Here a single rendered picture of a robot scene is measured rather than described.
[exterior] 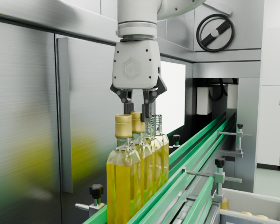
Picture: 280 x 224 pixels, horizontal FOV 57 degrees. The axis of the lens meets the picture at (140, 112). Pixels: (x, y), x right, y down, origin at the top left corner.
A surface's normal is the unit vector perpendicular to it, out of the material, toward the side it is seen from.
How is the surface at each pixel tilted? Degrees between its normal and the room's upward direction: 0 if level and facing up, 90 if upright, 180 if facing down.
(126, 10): 90
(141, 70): 90
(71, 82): 90
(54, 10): 90
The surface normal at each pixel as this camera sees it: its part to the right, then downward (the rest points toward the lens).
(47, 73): 0.90, 0.06
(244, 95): -0.44, 0.11
